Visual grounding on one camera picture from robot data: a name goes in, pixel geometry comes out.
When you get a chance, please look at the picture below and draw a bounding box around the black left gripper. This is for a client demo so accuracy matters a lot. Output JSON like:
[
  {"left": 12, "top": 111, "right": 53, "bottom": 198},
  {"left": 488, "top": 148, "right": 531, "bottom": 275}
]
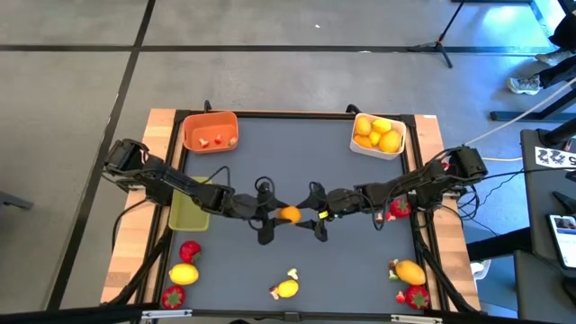
[{"left": 227, "top": 192, "right": 290, "bottom": 247}]

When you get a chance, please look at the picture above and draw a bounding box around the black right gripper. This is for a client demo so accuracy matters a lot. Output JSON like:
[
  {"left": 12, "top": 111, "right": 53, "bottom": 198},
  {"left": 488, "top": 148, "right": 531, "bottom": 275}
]
[{"left": 295, "top": 182, "right": 361, "bottom": 244}]

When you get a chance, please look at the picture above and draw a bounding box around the orange oval toy fruit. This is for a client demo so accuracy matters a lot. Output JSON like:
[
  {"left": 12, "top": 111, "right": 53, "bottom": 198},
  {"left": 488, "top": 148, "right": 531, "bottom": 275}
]
[{"left": 355, "top": 116, "right": 374, "bottom": 137}]

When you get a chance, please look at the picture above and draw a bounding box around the yellow-orange toy mango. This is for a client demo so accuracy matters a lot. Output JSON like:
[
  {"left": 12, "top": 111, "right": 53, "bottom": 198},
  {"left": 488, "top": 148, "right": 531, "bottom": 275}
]
[
  {"left": 378, "top": 130, "right": 402, "bottom": 155},
  {"left": 394, "top": 259, "right": 427, "bottom": 286}
]

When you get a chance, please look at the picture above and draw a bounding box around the white plastic basket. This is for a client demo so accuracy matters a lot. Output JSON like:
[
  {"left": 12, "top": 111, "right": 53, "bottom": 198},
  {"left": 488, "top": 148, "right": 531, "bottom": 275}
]
[{"left": 349, "top": 112, "right": 409, "bottom": 161}]

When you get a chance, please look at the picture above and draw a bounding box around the red tomato green calyx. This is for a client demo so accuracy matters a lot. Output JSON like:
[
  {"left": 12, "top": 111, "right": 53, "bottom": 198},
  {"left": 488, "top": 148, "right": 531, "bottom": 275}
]
[
  {"left": 389, "top": 199, "right": 412, "bottom": 220},
  {"left": 404, "top": 285, "right": 430, "bottom": 311},
  {"left": 161, "top": 285, "right": 186, "bottom": 311}
]

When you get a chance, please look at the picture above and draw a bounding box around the yellow-green plastic basket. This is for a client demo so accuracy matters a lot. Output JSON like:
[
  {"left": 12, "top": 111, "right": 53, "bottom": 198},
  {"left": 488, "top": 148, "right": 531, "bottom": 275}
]
[{"left": 167, "top": 175, "right": 212, "bottom": 233}]

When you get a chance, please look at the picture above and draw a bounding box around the red strawberry upper left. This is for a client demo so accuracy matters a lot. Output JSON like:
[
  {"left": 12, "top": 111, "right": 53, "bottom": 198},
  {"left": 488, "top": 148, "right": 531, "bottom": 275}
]
[{"left": 178, "top": 239, "right": 203, "bottom": 266}]

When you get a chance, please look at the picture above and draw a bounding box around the orange plastic basket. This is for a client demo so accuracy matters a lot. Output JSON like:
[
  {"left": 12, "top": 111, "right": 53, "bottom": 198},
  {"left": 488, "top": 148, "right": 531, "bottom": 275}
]
[{"left": 181, "top": 111, "right": 239, "bottom": 156}]

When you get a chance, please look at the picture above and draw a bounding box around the wooden table side board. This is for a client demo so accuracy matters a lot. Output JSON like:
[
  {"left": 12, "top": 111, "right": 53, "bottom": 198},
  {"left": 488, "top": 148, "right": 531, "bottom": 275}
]
[
  {"left": 412, "top": 113, "right": 482, "bottom": 311},
  {"left": 99, "top": 107, "right": 179, "bottom": 305}
]

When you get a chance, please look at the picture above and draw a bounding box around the white plastic object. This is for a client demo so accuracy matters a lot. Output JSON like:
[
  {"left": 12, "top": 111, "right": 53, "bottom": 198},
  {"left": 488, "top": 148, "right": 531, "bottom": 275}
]
[{"left": 470, "top": 259, "right": 491, "bottom": 283}]

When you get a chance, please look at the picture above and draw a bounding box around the black tripod stand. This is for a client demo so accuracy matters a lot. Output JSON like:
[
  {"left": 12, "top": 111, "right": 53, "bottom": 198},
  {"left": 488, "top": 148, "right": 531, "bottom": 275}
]
[{"left": 407, "top": 0, "right": 467, "bottom": 69}]

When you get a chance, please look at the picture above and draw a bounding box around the black side table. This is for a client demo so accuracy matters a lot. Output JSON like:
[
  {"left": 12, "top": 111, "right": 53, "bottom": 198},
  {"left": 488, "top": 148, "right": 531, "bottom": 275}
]
[{"left": 519, "top": 128, "right": 576, "bottom": 271}]

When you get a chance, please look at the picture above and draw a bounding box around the black desk foot bar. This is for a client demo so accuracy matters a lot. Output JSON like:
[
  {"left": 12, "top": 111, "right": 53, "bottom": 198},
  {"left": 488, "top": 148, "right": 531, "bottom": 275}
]
[{"left": 489, "top": 87, "right": 576, "bottom": 123}]

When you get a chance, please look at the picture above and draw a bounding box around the black rig crossbar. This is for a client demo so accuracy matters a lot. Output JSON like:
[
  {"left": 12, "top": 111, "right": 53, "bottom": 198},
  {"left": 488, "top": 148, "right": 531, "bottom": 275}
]
[{"left": 0, "top": 303, "right": 576, "bottom": 324}]

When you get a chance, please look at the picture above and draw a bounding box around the person's foot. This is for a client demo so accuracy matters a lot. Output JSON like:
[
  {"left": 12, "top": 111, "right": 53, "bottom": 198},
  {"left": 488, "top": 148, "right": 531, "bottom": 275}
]
[
  {"left": 507, "top": 74, "right": 544, "bottom": 96},
  {"left": 535, "top": 48, "right": 575, "bottom": 68}
]

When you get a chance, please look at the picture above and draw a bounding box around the white printed marker sheet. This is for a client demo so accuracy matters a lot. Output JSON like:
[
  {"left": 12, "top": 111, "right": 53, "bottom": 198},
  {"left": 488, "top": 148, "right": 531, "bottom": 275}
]
[{"left": 534, "top": 146, "right": 576, "bottom": 171}]

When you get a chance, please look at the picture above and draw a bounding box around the tablet with lit screen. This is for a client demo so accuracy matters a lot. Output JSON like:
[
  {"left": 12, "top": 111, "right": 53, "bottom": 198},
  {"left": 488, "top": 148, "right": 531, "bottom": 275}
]
[{"left": 545, "top": 212, "right": 576, "bottom": 271}]

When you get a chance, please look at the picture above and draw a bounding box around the black pole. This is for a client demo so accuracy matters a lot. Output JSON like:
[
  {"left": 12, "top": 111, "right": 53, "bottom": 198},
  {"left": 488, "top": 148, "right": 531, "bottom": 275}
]
[{"left": 537, "top": 116, "right": 576, "bottom": 148}]

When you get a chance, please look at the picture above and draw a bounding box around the grey furniture foot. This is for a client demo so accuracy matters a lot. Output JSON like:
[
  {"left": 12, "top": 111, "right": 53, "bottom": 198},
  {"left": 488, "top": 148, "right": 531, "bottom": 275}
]
[{"left": 0, "top": 191, "right": 35, "bottom": 212}]

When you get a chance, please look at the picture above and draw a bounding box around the person's leg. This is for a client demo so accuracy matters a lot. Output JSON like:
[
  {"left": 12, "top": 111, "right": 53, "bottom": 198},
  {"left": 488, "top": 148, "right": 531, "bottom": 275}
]
[
  {"left": 548, "top": 11, "right": 576, "bottom": 50},
  {"left": 537, "top": 56, "right": 576, "bottom": 89}
]

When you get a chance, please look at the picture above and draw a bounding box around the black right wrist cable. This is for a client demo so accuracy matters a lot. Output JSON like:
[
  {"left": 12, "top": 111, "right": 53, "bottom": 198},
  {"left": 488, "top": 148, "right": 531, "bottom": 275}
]
[{"left": 308, "top": 180, "right": 406, "bottom": 231}]

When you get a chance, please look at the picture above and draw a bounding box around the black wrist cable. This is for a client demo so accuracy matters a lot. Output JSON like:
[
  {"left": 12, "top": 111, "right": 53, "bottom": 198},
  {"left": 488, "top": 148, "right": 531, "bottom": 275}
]
[
  {"left": 197, "top": 165, "right": 276, "bottom": 202},
  {"left": 308, "top": 180, "right": 406, "bottom": 231}
]

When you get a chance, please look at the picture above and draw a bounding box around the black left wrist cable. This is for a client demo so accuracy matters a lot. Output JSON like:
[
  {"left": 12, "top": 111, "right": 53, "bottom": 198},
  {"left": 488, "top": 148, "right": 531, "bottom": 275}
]
[{"left": 197, "top": 165, "right": 276, "bottom": 202}]

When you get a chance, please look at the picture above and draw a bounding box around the silver metal bracket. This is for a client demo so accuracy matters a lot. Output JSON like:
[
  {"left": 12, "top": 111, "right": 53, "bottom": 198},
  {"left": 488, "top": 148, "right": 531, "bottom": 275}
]
[
  {"left": 140, "top": 309, "right": 194, "bottom": 320},
  {"left": 390, "top": 313, "right": 445, "bottom": 324}
]

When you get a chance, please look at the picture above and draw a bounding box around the black cable bundle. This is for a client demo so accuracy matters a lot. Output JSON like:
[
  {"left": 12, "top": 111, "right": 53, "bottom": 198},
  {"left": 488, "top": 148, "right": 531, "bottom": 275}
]
[{"left": 449, "top": 168, "right": 536, "bottom": 239}]

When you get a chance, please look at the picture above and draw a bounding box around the black floor cable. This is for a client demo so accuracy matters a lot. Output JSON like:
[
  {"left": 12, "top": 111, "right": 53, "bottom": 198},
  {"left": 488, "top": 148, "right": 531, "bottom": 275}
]
[{"left": 111, "top": 197, "right": 152, "bottom": 256}]

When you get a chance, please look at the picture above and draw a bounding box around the white floor cable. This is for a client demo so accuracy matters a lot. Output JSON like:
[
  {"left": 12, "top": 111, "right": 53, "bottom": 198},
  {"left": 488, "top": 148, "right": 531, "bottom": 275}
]
[{"left": 465, "top": 76, "right": 576, "bottom": 146}]

